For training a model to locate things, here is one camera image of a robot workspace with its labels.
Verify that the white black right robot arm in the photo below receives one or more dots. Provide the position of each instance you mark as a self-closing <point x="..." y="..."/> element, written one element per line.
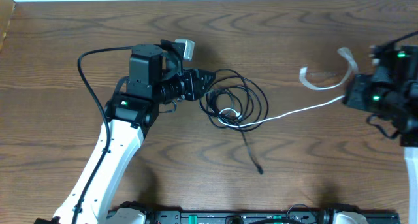
<point x="406" y="130"/>

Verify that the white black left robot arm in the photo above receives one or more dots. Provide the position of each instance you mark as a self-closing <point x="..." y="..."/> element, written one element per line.
<point x="127" y="118"/>

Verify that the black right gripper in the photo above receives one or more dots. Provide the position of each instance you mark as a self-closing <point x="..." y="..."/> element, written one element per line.
<point x="355" y="87"/>

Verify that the wooden side panel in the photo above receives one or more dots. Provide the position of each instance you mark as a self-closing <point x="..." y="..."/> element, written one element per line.
<point x="6" y="11"/>

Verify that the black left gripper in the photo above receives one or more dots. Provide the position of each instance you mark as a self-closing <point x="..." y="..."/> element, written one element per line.
<point x="191" y="79"/>

